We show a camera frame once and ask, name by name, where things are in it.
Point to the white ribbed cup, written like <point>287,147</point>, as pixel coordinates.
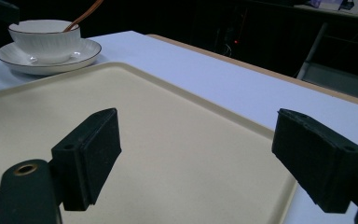
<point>45,39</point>

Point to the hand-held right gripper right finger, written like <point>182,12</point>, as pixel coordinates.
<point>318,161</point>

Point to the brown spoon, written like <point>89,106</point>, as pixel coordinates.
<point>82,16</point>

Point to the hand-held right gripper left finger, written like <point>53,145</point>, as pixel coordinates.
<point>85,161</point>

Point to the white saucer with dark rim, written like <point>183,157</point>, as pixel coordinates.
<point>84,54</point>

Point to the beige plastic tray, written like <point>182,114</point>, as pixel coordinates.
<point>174,149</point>

